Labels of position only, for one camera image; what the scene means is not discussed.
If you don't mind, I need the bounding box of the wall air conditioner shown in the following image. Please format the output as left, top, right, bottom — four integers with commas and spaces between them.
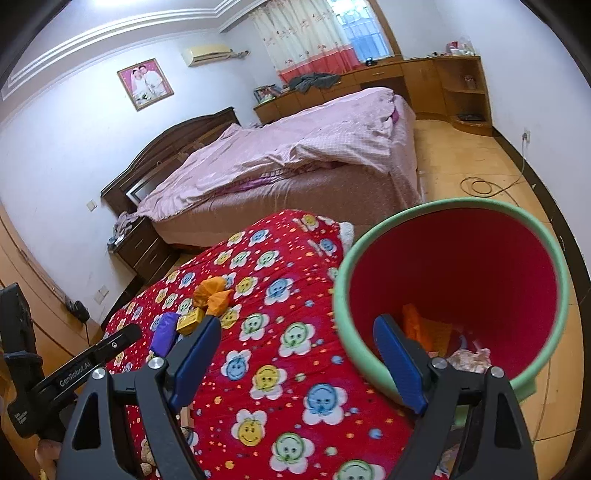
181, 44, 232, 66

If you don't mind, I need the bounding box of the window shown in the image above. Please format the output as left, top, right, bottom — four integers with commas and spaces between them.
335, 0, 384, 61

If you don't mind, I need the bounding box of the purple wrapper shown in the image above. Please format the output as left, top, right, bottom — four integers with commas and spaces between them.
150, 312, 180, 357

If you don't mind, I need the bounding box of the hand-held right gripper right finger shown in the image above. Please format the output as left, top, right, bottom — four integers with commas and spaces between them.
373, 315, 539, 480

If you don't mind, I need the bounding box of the orange crumpled bag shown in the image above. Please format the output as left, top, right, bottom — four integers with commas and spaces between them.
193, 275, 234, 318

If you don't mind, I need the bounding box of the red bin with green rim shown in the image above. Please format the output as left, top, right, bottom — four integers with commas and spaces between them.
332, 198, 572, 402

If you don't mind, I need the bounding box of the coiled floor cable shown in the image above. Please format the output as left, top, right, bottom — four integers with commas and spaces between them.
459, 138, 527, 195

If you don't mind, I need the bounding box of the red flower print blanket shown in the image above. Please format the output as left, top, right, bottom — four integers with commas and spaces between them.
104, 209, 458, 480

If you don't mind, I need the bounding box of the dark wooden nightstand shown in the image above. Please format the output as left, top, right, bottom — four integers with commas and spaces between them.
108, 217, 178, 282

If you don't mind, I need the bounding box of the yellow carton box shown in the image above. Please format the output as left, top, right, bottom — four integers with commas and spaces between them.
177, 307, 205, 336

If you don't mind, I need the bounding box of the dark wooden bed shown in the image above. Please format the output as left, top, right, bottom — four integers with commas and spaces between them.
100, 88, 426, 252

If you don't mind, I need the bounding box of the pile of pale clothes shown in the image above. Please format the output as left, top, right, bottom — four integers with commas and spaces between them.
108, 211, 139, 245

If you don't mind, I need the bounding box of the long wooden cabinet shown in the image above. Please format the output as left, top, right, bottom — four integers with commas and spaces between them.
253, 58, 444, 125

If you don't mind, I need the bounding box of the red and cream curtain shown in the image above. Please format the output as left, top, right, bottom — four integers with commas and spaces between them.
249, 0, 361, 84

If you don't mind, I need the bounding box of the grey clothes pile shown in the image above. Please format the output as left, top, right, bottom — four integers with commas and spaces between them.
288, 71, 340, 93

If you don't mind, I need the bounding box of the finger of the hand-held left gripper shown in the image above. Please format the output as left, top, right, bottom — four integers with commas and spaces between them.
90, 323, 143, 365

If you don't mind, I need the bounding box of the person's left hand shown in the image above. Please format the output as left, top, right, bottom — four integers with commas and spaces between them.
36, 438, 63, 480

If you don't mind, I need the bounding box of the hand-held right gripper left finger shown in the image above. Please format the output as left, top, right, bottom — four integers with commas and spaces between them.
55, 316, 222, 480

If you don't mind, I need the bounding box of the wooden corner shelf unit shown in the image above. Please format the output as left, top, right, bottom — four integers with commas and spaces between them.
434, 54, 492, 137

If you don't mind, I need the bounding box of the orange packet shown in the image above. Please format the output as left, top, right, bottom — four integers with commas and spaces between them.
401, 303, 455, 356

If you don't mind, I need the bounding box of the framed wall photo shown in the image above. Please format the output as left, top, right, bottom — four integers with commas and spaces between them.
116, 58, 175, 112

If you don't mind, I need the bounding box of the white tissue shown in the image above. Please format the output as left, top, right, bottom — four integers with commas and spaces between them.
445, 348, 492, 374

